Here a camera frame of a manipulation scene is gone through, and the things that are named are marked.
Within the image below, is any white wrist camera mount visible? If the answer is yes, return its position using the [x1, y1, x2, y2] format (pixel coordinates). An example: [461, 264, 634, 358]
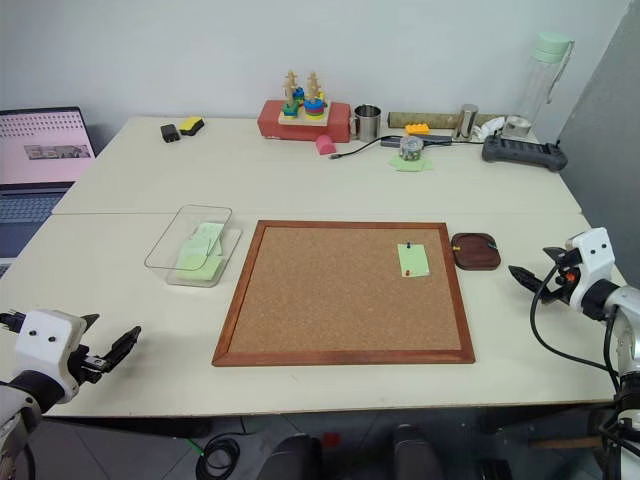
[13, 308, 88, 389]
[564, 227, 616, 314]

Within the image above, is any brown cardboard tube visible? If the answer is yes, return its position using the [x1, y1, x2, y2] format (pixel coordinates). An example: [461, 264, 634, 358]
[387, 111, 502, 128]

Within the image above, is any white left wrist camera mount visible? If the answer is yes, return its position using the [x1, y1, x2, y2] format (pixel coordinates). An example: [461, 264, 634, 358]
[13, 308, 88, 389]

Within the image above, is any dark rounded shape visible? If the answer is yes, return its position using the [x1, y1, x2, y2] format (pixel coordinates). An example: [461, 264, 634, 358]
[257, 433, 322, 480]
[391, 423, 447, 480]

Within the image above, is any red rectangular box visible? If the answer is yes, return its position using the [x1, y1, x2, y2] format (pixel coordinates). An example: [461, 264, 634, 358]
[257, 99, 352, 143]

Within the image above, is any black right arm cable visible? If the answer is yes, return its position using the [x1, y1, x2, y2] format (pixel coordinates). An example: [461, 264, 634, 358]
[529, 263, 640, 404]

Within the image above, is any grey USB hub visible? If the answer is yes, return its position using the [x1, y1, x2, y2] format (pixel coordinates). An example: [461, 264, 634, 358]
[380, 133, 454, 149]

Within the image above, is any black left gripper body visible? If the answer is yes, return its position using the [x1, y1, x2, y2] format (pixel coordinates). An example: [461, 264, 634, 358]
[67, 343, 114, 387]

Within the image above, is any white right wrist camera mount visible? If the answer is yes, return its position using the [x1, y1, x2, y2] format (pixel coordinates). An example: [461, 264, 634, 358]
[564, 227, 616, 314]

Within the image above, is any clear bottle with green lid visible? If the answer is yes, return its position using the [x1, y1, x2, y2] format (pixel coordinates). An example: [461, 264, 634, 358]
[519, 32, 577, 132]

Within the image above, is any wood-framed cork board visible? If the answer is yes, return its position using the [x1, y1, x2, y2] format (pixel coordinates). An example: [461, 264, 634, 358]
[211, 219, 477, 368]

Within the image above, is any steel mug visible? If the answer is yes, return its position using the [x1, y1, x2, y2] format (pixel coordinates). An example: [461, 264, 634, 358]
[347, 103, 383, 142]

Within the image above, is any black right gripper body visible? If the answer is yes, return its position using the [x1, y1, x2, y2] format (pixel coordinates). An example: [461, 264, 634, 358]
[537, 249, 582, 307]

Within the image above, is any jar of push pins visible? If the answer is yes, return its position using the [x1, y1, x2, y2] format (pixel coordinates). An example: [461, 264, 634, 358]
[398, 136, 425, 163]

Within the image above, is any clear plastic box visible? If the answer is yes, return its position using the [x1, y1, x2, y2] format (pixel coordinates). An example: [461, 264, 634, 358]
[144, 203, 244, 289]

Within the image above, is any black USB cable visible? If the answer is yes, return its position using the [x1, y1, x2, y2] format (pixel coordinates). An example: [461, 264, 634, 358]
[326, 134, 402, 161]

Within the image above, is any white crumpled cloth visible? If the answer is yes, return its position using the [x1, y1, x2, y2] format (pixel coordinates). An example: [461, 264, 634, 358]
[471, 116, 508, 142]

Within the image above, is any dark wooden tray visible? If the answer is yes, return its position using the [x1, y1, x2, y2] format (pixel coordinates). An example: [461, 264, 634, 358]
[450, 231, 503, 272]

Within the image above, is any grey partition panel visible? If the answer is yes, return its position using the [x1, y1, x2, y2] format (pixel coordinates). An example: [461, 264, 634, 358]
[556, 0, 640, 292]

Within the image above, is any round metal tin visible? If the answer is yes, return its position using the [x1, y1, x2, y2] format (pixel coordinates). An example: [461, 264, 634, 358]
[501, 115, 533, 138]

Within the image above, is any colourful wooden stacking toy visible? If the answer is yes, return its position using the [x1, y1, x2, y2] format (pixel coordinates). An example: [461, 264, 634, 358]
[277, 70, 333, 128]

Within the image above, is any laptop with pink screen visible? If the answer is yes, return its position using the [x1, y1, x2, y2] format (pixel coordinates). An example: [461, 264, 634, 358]
[0, 105, 98, 279]

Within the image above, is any dark grey remote controller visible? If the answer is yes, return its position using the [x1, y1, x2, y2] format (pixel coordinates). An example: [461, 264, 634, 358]
[480, 133, 570, 174]

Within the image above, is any steel cylinder tumbler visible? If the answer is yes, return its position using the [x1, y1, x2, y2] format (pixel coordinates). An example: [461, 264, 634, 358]
[451, 103, 480, 143]

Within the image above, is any green sticky note stack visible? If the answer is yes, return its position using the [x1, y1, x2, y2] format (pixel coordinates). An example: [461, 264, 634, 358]
[176, 222, 226, 282]

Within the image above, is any black coiled floor cable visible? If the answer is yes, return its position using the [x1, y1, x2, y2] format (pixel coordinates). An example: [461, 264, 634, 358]
[193, 430, 242, 480]

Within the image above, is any light green paper sheet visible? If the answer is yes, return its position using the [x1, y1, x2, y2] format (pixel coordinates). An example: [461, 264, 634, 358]
[388, 153, 436, 174]

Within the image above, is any green paper note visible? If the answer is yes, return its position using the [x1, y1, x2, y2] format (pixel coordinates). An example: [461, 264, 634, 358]
[396, 242, 432, 278]

